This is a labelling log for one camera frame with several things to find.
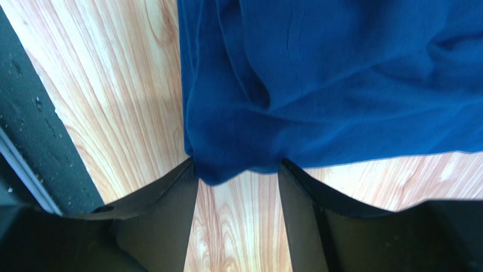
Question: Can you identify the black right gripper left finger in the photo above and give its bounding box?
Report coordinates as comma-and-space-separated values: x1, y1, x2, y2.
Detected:
1, 159, 198, 271

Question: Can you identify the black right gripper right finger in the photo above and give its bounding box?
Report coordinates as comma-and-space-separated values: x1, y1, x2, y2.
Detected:
278, 159, 482, 271

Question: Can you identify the navy blue t shirt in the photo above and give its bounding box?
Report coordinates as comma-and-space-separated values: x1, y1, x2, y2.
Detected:
177, 1, 482, 185

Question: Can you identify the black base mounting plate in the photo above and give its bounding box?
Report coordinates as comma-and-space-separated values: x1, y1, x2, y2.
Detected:
1, 14, 104, 215

